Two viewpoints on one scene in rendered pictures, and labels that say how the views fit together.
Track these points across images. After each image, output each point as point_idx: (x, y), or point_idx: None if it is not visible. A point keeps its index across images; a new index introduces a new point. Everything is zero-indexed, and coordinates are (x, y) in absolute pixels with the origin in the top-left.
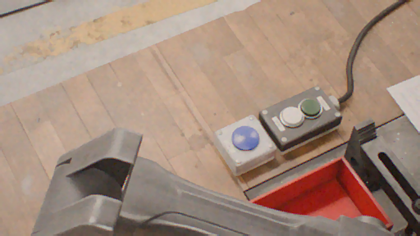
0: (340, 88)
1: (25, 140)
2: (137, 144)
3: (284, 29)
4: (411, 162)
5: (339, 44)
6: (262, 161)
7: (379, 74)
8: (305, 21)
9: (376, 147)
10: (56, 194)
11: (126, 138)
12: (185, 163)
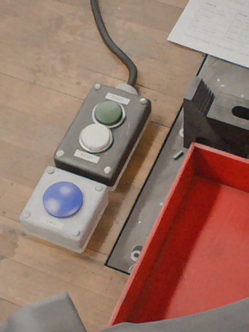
0: (117, 72)
1: None
2: (74, 317)
3: (2, 47)
4: None
5: (77, 24)
6: (99, 213)
7: (146, 30)
8: (19, 23)
9: (224, 107)
10: None
11: (47, 319)
12: (10, 280)
